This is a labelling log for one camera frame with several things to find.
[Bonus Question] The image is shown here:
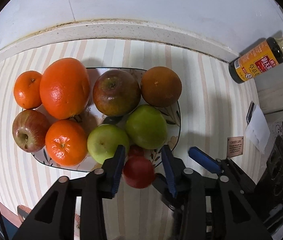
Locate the red cherry tomato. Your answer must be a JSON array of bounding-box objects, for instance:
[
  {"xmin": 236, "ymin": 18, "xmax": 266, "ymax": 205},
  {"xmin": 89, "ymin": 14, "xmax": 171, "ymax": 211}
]
[
  {"xmin": 122, "ymin": 156, "xmax": 155, "ymax": 189},
  {"xmin": 127, "ymin": 145, "xmax": 144, "ymax": 158}
]

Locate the brown label patch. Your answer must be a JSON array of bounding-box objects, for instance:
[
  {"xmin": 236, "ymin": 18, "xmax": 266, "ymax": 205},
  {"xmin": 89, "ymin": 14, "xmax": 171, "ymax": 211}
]
[{"xmin": 227, "ymin": 137, "xmax": 244, "ymax": 158}]

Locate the white folded paper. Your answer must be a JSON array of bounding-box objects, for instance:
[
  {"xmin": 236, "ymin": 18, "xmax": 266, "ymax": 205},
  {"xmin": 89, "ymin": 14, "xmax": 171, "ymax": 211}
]
[{"xmin": 245, "ymin": 101, "xmax": 270, "ymax": 153}]

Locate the green apple right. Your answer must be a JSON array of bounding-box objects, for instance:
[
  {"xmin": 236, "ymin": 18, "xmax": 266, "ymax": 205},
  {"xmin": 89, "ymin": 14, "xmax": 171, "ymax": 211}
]
[{"xmin": 125, "ymin": 105, "xmax": 168, "ymax": 150}]

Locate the green apple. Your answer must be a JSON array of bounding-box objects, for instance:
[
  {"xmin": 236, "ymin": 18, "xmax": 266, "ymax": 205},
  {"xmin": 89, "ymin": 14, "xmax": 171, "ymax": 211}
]
[
  {"xmin": 87, "ymin": 124, "xmax": 129, "ymax": 164},
  {"xmin": 125, "ymin": 105, "xmax": 168, "ymax": 150}
]

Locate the orange front middle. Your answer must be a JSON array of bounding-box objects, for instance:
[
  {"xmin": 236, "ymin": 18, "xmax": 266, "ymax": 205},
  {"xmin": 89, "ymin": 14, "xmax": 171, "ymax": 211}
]
[{"xmin": 45, "ymin": 120, "xmax": 87, "ymax": 166}]

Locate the green apple left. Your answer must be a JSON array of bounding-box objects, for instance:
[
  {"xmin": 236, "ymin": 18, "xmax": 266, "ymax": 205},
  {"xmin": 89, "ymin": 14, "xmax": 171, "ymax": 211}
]
[{"xmin": 87, "ymin": 124, "xmax": 129, "ymax": 164}]

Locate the red apple front left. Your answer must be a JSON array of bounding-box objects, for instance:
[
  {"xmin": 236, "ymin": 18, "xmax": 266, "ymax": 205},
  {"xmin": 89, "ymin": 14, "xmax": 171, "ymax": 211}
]
[{"xmin": 12, "ymin": 109, "xmax": 50, "ymax": 153}]

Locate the orange back right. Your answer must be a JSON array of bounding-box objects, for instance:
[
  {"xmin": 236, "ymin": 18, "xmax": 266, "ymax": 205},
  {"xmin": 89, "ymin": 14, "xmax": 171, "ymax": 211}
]
[{"xmin": 140, "ymin": 66, "xmax": 182, "ymax": 107}]

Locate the floral ceramic fruit plate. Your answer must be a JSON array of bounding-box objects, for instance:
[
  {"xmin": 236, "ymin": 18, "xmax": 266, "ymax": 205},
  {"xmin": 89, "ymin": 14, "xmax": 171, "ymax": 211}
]
[{"xmin": 31, "ymin": 67, "xmax": 181, "ymax": 172}]

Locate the dark red apple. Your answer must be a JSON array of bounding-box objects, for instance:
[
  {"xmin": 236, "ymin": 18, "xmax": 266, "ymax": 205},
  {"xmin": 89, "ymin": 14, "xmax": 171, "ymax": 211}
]
[{"xmin": 93, "ymin": 69, "xmax": 141, "ymax": 116}]

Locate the soy sauce bottle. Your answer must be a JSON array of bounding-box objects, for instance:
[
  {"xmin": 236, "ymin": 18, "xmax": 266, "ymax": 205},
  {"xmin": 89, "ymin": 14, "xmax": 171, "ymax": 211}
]
[{"xmin": 228, "ymin": 37, "xmax": 283, "ymax": 84}]

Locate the small orange back left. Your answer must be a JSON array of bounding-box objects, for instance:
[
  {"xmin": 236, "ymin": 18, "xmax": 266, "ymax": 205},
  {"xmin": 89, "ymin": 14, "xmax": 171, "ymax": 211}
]
[{"xmin": 13, "ymin": 70, "xmax": 42, "ymax": 109}]

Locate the large orange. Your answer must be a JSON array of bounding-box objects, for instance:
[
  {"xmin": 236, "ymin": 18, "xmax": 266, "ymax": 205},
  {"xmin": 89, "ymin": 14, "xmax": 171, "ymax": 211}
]
[{"xmin": 39, "ymin": 57, "xmax": 90, "ymax": 119}]

